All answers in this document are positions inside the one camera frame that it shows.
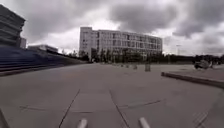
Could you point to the row of trees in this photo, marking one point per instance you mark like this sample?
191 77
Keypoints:
110 56

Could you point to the grey paved plaza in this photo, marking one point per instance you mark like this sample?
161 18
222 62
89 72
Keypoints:
110 83

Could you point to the pale multi-storey building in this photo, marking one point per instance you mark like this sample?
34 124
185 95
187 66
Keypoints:
120 41

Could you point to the bollard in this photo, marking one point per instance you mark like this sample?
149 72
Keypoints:
147 67

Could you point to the robot's own part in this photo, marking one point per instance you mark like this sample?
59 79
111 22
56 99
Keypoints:
144 123
82 123

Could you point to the low pale building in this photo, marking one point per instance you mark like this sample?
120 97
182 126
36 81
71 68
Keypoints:
41 48

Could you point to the raised concrete platform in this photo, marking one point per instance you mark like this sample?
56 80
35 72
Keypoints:
196 78

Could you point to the wide stone steps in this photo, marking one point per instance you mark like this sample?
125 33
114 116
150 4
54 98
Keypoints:
20 61

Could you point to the dark stepped building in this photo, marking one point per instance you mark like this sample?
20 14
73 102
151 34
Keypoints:
10 28

